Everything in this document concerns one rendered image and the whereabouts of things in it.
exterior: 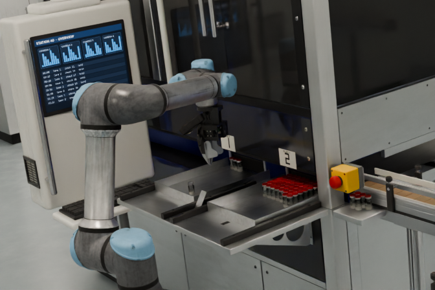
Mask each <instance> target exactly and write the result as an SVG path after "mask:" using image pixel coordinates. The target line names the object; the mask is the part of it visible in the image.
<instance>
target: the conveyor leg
mask: <svg viewBox="0 0 435 290"><path fill-rule="evenodd" d="M394 224H395V225H398V224H396V223H394ZM399 226H402V225H399ZM402 227H404V226H402ZM405 228H407V247H408V269H409V280H410V290H426V285H425V261H424V249H423V233H422V232H420V231H418V230H414V229H411V228H408V227H405Z"/></svg>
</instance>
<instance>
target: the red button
mask: <svg viewBox="0 0 435 290"><path fill-rule="evenodd" d="M329 185H330V186H331V187H332V188H334V189H337V188H340V187H341V180H340V178H339V177H338V176H336V175H335V176H333V177H331V178H330V179H329Z"/></svg>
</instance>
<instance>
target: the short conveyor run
mask: <svg viewBox="0 0 435 290"><path fill-rule="evenodd" d="M414 168H415V170H417V171H416V172H414V174H415V177H410V176H407V175H402V174H399V173H394V172H389V171H386V170H382V169H378V168H374V170H375V174H377V175H379V176H378V177H377V176H374V175H369V174H366V173H364V179H365V180H367V181H366V182H365V183H364V188H361V189H358V190H356V191H354V193H355V192H361V193H365V194H366V195H367V194H369V195H371V199H372V206H375V207H377V208H381V209H384V210H386V216H383V217H381V218H380V219H383V220H386V221H389V222H392V223H396V224H398V225H402V226H404V227H408V228H411V229H414V230H418V231H420V232H424V233H427V234H430V235H433V236H435V183H433V182H430V181H425V180H422V172H419V171H420V169H421V165H420V164H416V165H415V166H414ZM384 176H385V177H384ZM396 179H397V180H396ZM399 180H400V181H399ZM406 182H407V183H406ZM411 183H412V184H411ZM426 187H427V188H426Z"/></svg>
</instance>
